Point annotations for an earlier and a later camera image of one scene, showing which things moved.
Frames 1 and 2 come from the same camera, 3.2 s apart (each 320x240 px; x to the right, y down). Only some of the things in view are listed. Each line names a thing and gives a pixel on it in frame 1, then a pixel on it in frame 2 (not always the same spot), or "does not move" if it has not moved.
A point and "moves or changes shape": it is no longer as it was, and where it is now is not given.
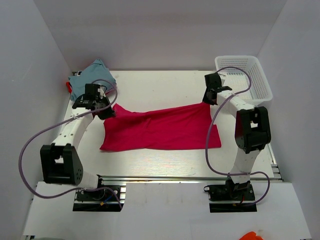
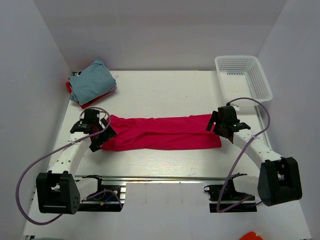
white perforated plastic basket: (237, 80) does not move
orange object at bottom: (251, 235) does not move
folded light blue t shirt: (96, 73) does not move
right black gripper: (206, 99) → (215, 116)
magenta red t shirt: (187, 128) moves or changes shape
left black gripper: (109, 113) → (107, 135)
